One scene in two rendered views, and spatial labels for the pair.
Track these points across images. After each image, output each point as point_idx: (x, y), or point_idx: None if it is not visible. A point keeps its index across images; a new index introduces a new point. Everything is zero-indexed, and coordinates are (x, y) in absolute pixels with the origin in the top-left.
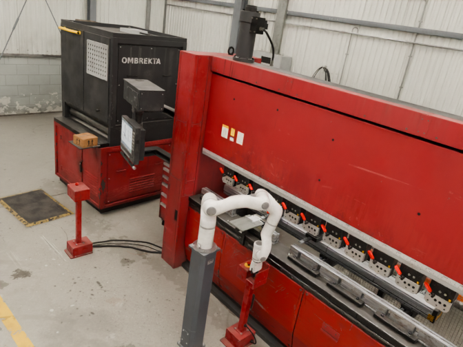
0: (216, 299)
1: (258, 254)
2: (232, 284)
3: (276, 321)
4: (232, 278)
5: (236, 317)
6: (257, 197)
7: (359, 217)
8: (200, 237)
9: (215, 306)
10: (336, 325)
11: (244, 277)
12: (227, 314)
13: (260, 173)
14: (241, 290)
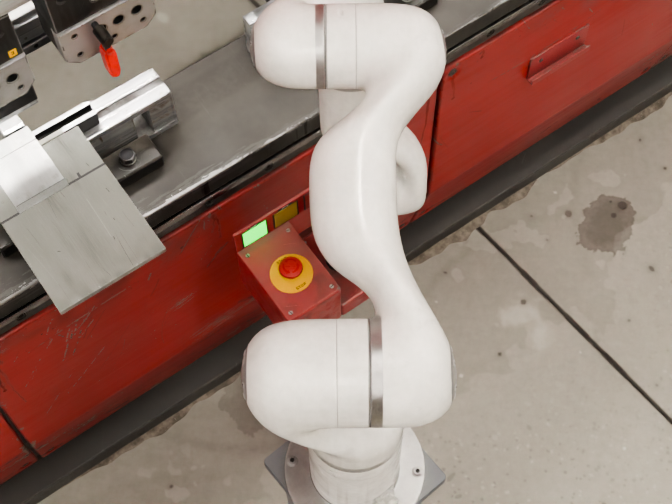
0: (76, 482)
1: (410, 198)
2: (122, 388)
3: None
4: (113, 382)
5: (197, 405)
6: (410, 67)
7: None
8: (383, 482)
9: (127, 492)
10: (575, 18)
11: (336, 307)
12: (176, 444)
13: None
14: (176, 353)
